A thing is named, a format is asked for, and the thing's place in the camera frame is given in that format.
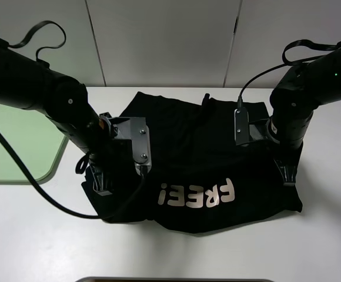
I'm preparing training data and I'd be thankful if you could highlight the black short sleeve t-shirt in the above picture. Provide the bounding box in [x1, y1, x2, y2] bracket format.
[82, 92, 303, 233]

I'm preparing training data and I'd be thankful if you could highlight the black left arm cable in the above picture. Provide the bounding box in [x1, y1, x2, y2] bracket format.
[0, 114, 146, 220]

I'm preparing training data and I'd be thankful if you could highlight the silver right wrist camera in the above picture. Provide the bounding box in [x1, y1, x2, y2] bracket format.
[234, 107, 250, 146]

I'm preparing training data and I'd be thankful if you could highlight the green plastic tray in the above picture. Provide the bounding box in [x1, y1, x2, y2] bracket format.
[0, 105, 68, 184]

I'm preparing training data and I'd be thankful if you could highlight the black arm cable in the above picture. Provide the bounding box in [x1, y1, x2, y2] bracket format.
[0, 114, 146, 220]
[237, 38, 341, 110]

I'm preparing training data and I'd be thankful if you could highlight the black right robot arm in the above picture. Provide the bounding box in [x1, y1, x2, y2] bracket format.
[248, 39, 341, 186]

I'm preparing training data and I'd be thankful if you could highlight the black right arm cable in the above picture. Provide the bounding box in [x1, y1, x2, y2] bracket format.
[237, 38, 341, 110]

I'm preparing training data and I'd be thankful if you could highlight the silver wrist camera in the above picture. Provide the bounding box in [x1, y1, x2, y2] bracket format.
[234, 107, 250, 146]
[130, 117, 152, 175]

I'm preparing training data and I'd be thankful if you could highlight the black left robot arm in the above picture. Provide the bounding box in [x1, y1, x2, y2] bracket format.
[0, 38, 151, 195]

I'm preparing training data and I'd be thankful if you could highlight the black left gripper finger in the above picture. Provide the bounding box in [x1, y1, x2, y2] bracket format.
[91, 165, 112, 196]

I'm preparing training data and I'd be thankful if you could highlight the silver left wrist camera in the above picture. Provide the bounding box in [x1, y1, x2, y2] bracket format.
[130, 117, 152, 175]

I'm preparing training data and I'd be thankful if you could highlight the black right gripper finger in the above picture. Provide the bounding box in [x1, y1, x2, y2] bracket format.
[274, 159, 297, 187]

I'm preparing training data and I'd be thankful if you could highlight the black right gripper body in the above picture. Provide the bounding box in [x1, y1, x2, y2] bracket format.
[249, 119, 279, 145]

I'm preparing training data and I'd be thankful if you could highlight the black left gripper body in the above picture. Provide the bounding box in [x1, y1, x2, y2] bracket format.
[86, 112, 139, 167]

